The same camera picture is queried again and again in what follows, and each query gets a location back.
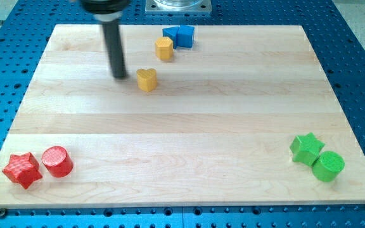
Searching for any yellow heart block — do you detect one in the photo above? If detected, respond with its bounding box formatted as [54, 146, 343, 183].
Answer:
[136, 68, 157, 92]

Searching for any black robot arm end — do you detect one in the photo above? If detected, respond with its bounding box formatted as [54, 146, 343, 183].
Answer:
[79, 0, 131, 22]

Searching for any yellow hexagon block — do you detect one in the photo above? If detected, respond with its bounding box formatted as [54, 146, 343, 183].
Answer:
[155, 37, 174, 60]

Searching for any light wooden board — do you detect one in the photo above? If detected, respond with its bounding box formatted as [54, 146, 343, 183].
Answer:
[0, 24, 365, 208]

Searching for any blue cube block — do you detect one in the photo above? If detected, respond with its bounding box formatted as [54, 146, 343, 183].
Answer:
[177, 25, 195, 48]

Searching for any blue triangle block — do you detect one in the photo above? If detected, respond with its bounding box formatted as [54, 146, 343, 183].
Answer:
[162, 27, 179, 49]

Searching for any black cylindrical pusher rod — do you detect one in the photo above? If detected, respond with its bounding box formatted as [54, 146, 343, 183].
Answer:
[102, 20, 127, 79]

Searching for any green star block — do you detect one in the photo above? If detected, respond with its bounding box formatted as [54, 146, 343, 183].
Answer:
[290, 132, 325, 167]

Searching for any red cylinder block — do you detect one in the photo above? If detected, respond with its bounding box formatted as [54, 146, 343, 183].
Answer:
[41, 146, 74, 178]

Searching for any green cylinder block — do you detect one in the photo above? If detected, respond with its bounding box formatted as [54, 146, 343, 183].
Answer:
[312, 151, 345, 182]

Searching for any red star block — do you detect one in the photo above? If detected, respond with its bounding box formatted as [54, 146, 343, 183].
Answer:
[3, 152, 42, 189]

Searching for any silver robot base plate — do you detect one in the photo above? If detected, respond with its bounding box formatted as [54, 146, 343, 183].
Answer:
[145, 0, 212, 15]

